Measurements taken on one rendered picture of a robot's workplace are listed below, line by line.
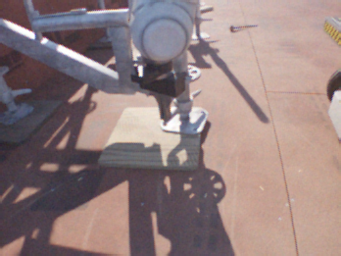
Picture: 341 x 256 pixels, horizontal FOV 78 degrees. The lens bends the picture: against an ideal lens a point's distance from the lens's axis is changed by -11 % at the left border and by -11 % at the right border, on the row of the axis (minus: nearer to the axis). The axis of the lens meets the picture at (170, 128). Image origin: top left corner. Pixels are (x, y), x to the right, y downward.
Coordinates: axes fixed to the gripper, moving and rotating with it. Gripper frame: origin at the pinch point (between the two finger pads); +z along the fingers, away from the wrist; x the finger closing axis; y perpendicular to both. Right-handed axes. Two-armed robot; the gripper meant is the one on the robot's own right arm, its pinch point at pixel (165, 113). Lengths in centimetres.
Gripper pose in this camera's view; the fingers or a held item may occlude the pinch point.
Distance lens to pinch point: 71.2
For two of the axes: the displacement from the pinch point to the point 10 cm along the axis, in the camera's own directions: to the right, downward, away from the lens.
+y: 5.7, -5.4, 6.2
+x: -8.2, -2.8, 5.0
